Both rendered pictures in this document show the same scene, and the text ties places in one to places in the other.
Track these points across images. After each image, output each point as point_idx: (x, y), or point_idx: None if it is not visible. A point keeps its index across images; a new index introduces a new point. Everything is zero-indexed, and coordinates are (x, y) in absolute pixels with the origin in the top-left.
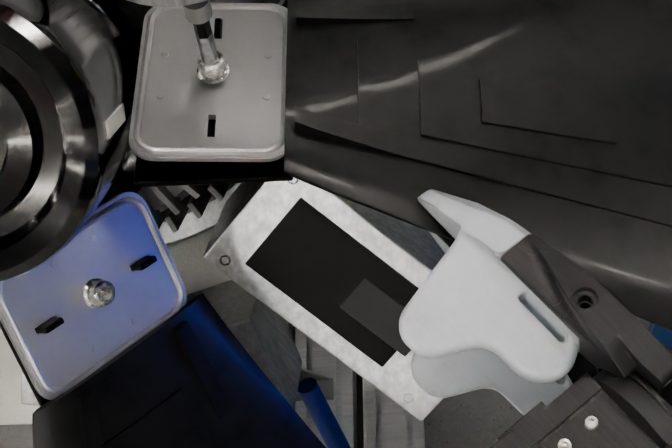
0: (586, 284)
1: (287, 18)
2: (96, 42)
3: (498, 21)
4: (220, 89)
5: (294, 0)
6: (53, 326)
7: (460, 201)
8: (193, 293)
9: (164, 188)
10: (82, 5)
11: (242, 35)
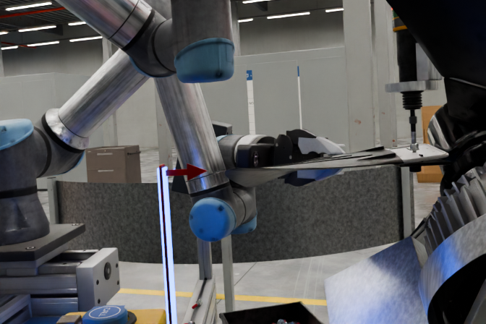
0: (304, 129)
1: (398, 155)
2: (444, 128)
3: (327, 161)
4: (410, 151)
5: (398, 158)
6: None
7: (333, 145)
8: None
9: None
10: (457, 130)
11: (411, 156)
